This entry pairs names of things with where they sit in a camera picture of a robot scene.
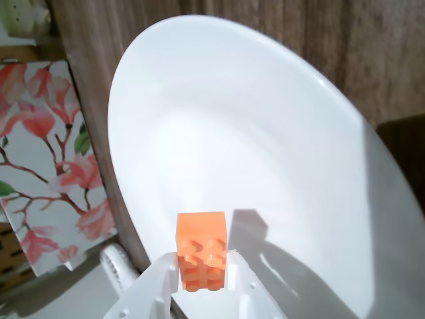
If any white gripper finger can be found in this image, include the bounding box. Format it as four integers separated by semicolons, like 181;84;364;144
226;249;286;319
103;251;179;319

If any tan perforated panel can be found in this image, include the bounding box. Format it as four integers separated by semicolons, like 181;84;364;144
0;221;35;284

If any orange lego block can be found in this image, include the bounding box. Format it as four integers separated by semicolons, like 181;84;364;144
175;210;231;294

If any white ribbed tube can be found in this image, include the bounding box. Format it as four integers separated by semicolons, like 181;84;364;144
98;243;141;300

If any floral pattern board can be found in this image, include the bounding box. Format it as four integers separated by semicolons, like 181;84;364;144
0;59;119;278

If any pale green item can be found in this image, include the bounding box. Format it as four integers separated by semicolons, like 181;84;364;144
0;0;52;38

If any white round plate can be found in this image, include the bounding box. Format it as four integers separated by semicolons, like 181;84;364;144
106;13;425;319

